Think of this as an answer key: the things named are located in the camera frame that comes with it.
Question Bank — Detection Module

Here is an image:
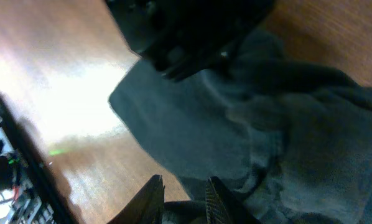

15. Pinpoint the dark green Nike t-shirt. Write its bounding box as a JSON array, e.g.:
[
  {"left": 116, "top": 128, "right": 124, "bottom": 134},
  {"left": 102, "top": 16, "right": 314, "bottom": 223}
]
[{"left": 109, "top": 30, "right": 372, "bottom": 223}]

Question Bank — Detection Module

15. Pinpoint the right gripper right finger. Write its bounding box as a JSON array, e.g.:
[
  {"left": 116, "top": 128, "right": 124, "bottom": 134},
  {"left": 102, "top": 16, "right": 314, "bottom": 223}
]
[{"left": 205, "top": 177, "right": 261, "bottom": 224}]

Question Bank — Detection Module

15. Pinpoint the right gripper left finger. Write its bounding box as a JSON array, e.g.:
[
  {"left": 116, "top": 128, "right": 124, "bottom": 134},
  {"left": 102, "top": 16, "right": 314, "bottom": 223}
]
[{"left": 108, "top": 175, "right": 165, "bottom": 224}]

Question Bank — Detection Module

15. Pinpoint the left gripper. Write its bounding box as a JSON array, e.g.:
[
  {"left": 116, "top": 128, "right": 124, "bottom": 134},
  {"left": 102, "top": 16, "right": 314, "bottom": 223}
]
[{"left": 106, "top": 0, "right": 275, "bottom": 81}]

